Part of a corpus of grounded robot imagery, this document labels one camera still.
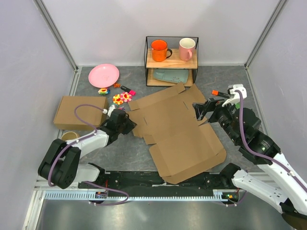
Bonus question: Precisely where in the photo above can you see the orange black highlighter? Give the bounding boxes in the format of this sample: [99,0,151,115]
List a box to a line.
[212,90,231,98]

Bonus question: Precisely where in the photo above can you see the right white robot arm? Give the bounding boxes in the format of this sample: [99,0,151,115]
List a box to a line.
[192,98,307,230]

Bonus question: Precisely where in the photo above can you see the light green tray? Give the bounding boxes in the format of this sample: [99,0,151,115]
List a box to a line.
[153,69,189,83]

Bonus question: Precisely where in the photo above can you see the closed brown cardboard box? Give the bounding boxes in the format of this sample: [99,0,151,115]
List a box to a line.
[53,96,109,131]

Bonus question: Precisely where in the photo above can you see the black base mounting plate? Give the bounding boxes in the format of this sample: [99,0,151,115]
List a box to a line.
[93,171,238,197]

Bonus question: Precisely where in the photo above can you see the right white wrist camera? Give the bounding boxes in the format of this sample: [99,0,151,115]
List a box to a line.
[222,84,247,107]

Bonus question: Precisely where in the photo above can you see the brown cardboard box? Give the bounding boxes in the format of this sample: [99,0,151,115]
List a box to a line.
[53,96,109,131]
[128,83,226,184]

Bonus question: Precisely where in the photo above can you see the black wire wooden shelf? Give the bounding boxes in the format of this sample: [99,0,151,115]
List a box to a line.
[144,36,199,87]

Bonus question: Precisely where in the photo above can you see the pink flower toy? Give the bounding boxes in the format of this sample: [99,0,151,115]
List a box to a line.
[120,92,132,103]

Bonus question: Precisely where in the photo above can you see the orange mug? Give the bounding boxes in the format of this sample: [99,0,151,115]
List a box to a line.
[151,39,173,62]

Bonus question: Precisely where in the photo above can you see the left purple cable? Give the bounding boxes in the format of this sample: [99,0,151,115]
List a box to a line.
[47,104,130,207]

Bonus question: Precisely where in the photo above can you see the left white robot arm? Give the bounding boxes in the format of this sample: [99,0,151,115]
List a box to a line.
[38,109,137,189]

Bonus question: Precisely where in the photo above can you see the pink mug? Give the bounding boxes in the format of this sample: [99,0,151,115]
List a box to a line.
[179,38,196,61]

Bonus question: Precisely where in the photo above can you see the pink plate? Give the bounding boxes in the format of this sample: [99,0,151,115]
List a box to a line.
[88,64,119,88]

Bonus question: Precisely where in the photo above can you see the pink black highlighter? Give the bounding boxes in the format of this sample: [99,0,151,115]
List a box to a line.
[120,85,136,96]

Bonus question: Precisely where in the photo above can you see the beige cup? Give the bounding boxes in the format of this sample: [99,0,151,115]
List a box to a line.
[60,131,80,141]

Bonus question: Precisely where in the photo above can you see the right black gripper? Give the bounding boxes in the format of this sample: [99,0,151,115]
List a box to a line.
[192,97,241,143]

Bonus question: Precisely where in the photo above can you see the small orange flower toy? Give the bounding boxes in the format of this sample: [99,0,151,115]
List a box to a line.
[113,83,121,88]

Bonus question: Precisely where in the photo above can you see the grey slotted cable duct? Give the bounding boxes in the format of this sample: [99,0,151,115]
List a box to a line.
[44,190,235,202]

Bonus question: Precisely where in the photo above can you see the orange yellow flower toy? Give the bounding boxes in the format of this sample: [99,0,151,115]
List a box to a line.
[112,94,124,105]

